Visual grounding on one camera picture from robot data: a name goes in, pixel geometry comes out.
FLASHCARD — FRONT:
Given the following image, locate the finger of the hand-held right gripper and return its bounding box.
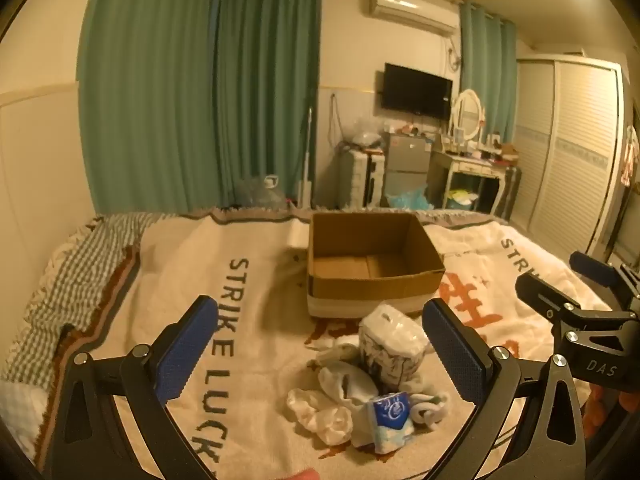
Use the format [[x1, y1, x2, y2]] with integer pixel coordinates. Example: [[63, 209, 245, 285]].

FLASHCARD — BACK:
[[515, 272, 637, 334], [569, 251, 640, 311]]

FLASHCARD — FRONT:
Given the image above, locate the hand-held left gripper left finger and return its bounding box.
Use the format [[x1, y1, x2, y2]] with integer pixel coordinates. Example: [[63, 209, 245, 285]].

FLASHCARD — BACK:
[[42, 295, 221, 480]]

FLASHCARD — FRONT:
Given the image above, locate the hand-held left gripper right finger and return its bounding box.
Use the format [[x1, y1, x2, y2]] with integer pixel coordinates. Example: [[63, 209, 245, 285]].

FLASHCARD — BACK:
[[422, 297, 588, 480]]

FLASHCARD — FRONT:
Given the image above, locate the white sock with dark stripe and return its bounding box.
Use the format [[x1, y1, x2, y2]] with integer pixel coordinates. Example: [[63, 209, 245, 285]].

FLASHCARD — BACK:
[[410, 391, 452, 427]]

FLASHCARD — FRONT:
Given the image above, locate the bagged toilet paper roll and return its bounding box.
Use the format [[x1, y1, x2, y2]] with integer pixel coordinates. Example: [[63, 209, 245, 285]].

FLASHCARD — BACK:
[[356, 304, 432, 386]]

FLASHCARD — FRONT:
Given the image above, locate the blue tissue packet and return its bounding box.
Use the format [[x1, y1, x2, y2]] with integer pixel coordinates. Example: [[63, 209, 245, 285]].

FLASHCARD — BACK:
[[352, 390, 416, 456]]

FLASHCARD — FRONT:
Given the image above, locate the cardboard box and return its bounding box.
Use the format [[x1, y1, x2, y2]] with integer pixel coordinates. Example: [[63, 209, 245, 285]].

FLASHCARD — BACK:
[[306, 211, 446, 319]]

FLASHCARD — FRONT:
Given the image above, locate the printed cream blanket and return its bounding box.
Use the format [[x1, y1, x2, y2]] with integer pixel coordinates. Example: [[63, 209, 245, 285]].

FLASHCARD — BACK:
[[30, 207, 626, 480]]

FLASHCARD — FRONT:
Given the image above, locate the dark suitcase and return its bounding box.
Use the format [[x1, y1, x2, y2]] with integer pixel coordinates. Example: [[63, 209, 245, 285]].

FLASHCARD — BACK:
[[502, 165, 524, 221]]

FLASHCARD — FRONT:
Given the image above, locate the white louvred wardrobe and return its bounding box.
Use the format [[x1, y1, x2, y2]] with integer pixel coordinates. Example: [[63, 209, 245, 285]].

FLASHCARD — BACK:
[[515, 55, 632, 261]]

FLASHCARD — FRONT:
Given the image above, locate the hanging pink cloth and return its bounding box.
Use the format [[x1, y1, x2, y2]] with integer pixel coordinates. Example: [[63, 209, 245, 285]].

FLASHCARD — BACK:
[[620, 125, 640, 187]]

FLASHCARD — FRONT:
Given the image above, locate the green checked bedsheet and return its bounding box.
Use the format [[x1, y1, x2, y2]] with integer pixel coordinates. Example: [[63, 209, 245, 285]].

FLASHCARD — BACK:
[[0, 212, 171, 386]]

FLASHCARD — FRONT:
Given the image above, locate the white vanity table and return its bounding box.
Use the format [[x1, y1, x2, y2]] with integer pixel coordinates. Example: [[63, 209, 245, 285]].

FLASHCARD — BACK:
[[430, 146, 521, 217]]

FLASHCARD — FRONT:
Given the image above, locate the blue plastic bag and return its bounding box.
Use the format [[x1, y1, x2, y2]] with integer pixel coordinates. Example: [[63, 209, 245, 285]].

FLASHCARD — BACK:
[[386, 185, 439, 211]]

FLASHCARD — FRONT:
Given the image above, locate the large water jug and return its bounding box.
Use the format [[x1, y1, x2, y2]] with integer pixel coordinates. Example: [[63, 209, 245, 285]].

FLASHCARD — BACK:
[[235, 175, 284, 209]]

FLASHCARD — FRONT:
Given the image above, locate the grey mini fridge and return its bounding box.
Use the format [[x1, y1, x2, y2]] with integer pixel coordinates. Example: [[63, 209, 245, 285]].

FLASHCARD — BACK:
[[382, 131, 434, 206]]

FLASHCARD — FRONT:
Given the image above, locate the white suitcase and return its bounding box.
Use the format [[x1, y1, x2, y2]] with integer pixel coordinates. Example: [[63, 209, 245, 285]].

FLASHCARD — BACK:
[[339, 150, 386, 208]]

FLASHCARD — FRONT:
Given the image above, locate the oval vanity mirror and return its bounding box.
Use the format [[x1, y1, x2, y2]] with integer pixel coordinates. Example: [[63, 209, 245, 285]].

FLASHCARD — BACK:
[[450, 89, 487, 143]]

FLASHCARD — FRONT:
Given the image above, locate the white stick mop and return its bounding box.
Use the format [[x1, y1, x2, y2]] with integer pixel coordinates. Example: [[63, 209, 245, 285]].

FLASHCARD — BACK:
[[297, 107, 314, 208]]

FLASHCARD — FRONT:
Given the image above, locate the narrow green curtain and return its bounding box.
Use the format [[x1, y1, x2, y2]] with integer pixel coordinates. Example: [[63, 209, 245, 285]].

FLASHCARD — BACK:
[[459, 0, 519, 147]]

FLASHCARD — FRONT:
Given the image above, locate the clear plastic bag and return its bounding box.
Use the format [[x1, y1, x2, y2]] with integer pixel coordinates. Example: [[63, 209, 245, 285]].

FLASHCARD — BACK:
[[345, 117, 384, 151]]

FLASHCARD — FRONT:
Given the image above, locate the wide green curtain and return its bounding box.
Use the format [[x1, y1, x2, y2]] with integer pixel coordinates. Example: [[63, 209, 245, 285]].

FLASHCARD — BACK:
[[77, 0, 221, 213]]

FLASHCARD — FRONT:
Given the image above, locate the green corner curtain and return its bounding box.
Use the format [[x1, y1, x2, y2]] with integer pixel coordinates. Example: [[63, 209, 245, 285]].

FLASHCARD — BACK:
[[214, 0, 322, 209]]

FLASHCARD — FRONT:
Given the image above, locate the white air conditioner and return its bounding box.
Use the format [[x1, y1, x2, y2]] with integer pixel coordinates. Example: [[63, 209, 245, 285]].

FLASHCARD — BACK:
[[369, 0, 460, 37]]

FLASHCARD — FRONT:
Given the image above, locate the black wall television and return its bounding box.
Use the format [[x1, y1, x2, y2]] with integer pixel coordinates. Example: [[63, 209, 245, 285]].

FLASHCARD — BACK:
[[381, 62, 454, 122]]

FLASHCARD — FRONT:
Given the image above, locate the black wall cable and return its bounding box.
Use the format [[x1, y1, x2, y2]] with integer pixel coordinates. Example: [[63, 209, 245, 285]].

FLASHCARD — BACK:
[[329, 92, 352, 152]]

